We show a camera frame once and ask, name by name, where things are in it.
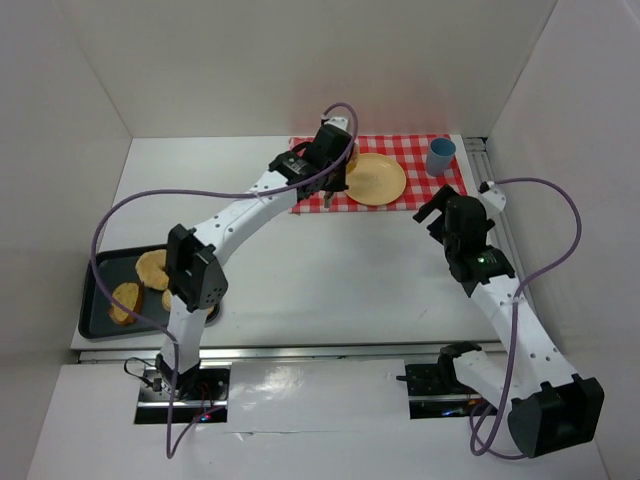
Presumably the brown toast slice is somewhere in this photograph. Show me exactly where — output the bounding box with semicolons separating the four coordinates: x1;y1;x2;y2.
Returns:
108;282;144;326

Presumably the black baking tray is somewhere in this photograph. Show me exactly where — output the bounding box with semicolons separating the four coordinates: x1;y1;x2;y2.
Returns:
78;244;169;340

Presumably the orange glazed donut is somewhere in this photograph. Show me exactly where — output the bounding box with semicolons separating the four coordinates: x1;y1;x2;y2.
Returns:
346;144;360;173

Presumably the yellow plate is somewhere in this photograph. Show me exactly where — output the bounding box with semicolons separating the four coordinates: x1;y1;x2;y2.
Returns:
346;153;407;207

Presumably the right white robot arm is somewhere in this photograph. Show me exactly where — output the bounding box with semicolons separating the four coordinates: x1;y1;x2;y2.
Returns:
413;181;605;461

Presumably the purple cable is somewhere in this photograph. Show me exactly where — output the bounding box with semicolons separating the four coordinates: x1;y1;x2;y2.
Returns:
92;102;361;460
469;177;583;460

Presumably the blue cup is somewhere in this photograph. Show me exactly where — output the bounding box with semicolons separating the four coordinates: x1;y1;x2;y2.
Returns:
426;137;456;177

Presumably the metal rail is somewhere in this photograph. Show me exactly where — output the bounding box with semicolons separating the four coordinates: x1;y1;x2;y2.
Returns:
79;342;449;364
462;137;525;280

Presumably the metal rail right side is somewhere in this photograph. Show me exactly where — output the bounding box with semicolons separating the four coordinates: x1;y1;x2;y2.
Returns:
462;137;525;280

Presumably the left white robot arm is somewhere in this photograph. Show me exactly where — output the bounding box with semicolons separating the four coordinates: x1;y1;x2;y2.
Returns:
156;117;355;396

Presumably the metal rail front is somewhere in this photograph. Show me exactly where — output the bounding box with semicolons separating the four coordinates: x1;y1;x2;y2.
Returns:
79;342;449;364

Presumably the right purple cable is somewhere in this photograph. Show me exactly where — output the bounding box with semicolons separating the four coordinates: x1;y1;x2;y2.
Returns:
469;177;583;460

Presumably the small pale round bread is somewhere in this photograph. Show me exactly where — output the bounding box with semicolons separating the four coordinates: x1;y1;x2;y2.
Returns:
161;289;172;312

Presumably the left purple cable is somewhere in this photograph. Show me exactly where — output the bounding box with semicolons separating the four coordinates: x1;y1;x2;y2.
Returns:
92;102;361;460

